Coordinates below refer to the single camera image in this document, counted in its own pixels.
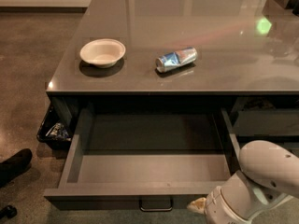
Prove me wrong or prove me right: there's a grey top drawer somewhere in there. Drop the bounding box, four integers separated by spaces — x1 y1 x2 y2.
44 108 239 210

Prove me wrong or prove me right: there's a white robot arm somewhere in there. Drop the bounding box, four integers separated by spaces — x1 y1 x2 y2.
187 140 299 224

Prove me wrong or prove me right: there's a right top drawer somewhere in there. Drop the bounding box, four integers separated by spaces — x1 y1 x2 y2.
233 109 299 137

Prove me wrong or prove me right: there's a grey drawer cabinet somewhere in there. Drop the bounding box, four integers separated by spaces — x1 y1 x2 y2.
46 0 299 185

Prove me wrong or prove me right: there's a crumpled wrapper in bin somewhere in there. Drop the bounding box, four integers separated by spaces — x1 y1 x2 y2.
46 122 71 141

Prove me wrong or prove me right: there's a black trash bin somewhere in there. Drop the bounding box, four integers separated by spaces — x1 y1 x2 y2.
36 105 72 150

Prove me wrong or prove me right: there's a white paper bowl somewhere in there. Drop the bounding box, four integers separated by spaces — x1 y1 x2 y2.
79 39 126 68

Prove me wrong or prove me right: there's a small black floor object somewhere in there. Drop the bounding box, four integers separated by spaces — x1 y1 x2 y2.
0 205 17 218

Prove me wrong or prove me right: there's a black shoe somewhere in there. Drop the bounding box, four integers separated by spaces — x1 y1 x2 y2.
0 148 32 187

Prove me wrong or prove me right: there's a metal drawer handle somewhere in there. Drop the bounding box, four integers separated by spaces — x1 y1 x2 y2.
139 199 173 213

